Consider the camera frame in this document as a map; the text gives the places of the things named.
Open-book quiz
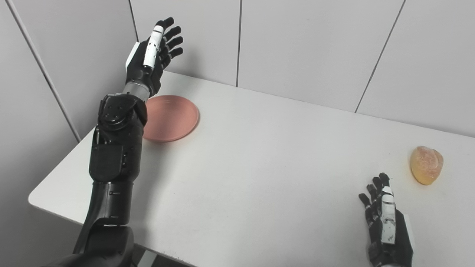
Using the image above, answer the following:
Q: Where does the pink round plate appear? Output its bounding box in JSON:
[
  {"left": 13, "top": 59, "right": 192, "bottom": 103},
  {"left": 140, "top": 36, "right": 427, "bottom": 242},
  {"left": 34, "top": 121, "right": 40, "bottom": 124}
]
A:
[{"left": 143, "top": 95, "right": 200, "bottom": 142}]

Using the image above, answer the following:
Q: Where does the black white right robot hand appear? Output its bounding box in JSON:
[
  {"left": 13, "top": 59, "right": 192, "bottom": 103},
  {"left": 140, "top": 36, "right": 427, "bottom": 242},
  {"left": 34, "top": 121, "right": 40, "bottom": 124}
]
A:
[{"left": 358, "top": 173, "right": 414, "bottom": 267}]

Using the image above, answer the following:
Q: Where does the golden sugared bread roll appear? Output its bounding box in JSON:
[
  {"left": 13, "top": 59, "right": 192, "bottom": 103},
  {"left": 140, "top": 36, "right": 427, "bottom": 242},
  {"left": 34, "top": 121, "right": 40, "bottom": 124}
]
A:
[{"left": 410, "top": 146, "right": 444, "bottom": 185}]

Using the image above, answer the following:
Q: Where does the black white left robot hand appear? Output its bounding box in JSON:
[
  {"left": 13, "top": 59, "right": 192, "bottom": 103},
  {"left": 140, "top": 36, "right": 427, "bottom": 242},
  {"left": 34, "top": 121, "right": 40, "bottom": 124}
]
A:
[{"left": 125, "top": 17, "right": 184, "bottom": 98}]

